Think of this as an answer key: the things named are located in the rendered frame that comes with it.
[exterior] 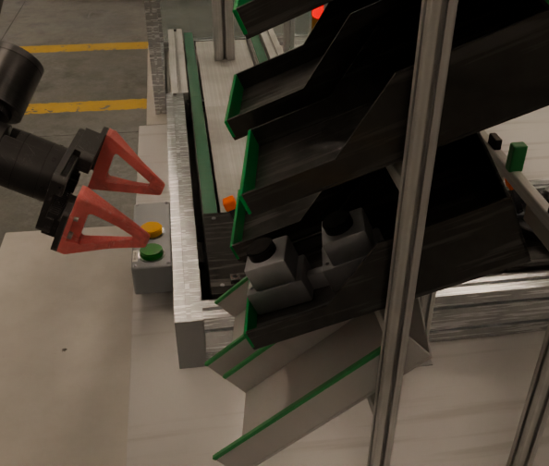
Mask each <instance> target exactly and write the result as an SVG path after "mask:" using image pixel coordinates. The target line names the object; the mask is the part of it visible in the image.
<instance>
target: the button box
mask: <svg viewBox="0 0 549 466"><path fill-rule="evenodd" d="M133 221H134V222H135V223H136V224H138V225H139V226H140V227H141V226H142V225H143V224H145V223H147V222H158V223H160V224H161V225H162V227H163V232H162V234H161V235H159V236H157V237H154V238H150V239H149V241H148V243H147V244H149V243H156V244H159V245H161V246H162V248H163V255H162V257H160V258H159V259H157V260H153V261H146V260H143V259H142V258H141V257H140V248H132V259H131V272H132V278H133V285H134V291H135V294H137V295H138V294H149V293H159V292H169V291H173V267H172V243H171V218H170V202H154V203H142V204H135V205H134V215H133Z"/></svg>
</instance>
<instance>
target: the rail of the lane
mask: <svg viewBox="0 0 549 466"><path fill-rule="evenodd" d="M165 96H166V120H167V145H168V169H169V194H170V218H171V243H172V267H173V292H174V316H175V329H176V338H177V355H178V363H179V369H185V368H194V367H203V366H205V365H204V364H205V362H207V358H206V346H205V334H204V322H203V310H202V300H201V281H200V270H204V269H205V266H204V256H203V247H202V242H197V239H196V228H195V218H194V208H193V198H192V187H191V176H190V166H189V147H188V135H187V125H186V115H185V105H184V94H183V92H177V95H173V93H166V94H165ZM199 269H200V270H199Z"/></svg>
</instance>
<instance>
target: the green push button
mask: <svg viewBox="0 0 549 466"><path fill-rule="evenodd" d="M162 255H163V248H162V246H161V245H159V244H156V243H149V244H147V245H146V247H144V248H140V257H141V258H142V259H143V260H146V261H153V260H157V259H159V258H160V257H162Z"/></svg>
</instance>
